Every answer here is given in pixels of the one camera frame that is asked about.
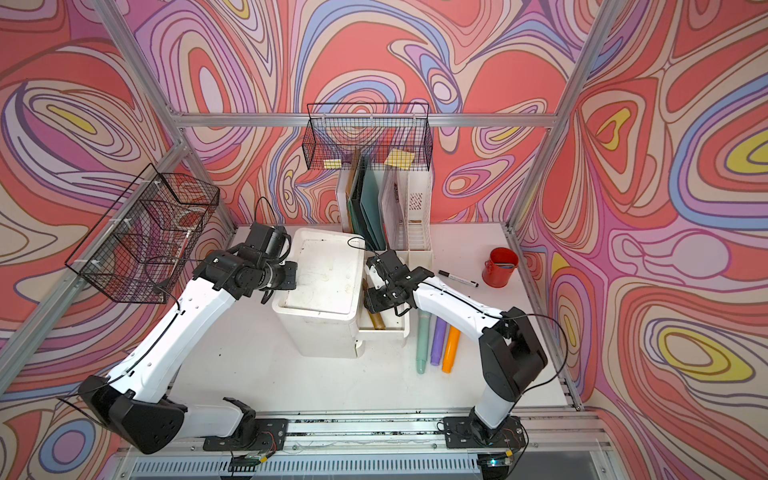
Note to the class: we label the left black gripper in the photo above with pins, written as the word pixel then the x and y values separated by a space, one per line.
pixel 291 275

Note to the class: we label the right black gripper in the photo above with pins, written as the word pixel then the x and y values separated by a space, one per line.
pixel 373 302

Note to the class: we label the olive toy microphone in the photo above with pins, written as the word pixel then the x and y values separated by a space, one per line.
pixel 376 318

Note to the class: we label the white drawer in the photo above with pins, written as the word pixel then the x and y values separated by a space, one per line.
pixel 396 329

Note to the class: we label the mint green toy microphone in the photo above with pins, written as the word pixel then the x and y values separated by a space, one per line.
pixel 423 331

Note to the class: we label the white plastic drawer cabinet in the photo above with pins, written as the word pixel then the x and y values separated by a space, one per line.
pixel 321 315

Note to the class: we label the purple toy microphone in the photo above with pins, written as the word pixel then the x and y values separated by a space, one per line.
pixel 438 342

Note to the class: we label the orange toy microphone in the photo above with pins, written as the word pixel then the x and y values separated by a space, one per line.
pixel 451 348

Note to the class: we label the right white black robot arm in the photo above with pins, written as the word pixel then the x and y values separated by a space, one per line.
pixel 511 355

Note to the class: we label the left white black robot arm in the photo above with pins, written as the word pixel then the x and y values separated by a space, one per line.
pixel 131 400

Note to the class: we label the black white marker pen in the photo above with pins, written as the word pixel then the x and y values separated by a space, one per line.
pixel 458 279

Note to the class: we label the white file organizer rack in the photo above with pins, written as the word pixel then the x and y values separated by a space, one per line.
pixel 405 204

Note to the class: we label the green folder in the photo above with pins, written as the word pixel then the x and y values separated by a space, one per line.
pixel 369 208

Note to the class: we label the small yellow sticky note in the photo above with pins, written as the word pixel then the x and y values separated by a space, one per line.
pixel 332 164

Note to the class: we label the red metal cup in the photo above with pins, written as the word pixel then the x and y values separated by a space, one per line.
pixel 499 267

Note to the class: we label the yellow sticky note pad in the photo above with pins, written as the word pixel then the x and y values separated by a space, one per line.
pixel 400 159

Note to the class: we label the black wire basket left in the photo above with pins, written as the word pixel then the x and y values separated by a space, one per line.
pixel 138 255

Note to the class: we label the black wire basket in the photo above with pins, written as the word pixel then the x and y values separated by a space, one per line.
pixel 366 132
pixel 138 255

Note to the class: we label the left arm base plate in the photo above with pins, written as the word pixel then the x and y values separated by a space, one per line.
pixel 254 435

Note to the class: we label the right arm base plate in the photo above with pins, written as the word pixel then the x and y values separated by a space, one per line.
pixel 470 433

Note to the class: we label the black wire basket back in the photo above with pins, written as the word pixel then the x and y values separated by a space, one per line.
pixel 366 132

